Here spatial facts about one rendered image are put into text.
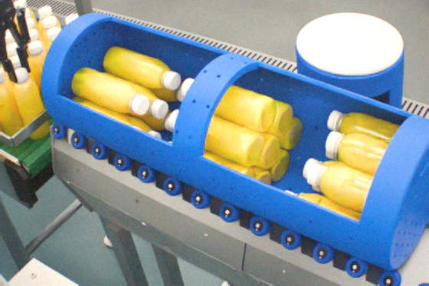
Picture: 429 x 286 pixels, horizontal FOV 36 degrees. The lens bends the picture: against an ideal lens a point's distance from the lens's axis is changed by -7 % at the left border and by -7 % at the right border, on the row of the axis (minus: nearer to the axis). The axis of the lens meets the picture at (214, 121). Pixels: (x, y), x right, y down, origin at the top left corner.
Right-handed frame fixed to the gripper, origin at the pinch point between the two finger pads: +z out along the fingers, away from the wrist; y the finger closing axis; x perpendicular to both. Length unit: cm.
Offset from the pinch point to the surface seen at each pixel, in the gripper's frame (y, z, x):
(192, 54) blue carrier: 22.2, -0.8, -39.5
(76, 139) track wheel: -1.7, 14.8, -19.5
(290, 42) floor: 177, 112, 38
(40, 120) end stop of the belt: -1.3, 15.2, -4.6
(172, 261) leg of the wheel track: 16, 80, -21
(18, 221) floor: 12, 112, 69
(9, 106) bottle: -4.7, 10.9, 2.8
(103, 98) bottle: 0.8, -0.2, -31.3
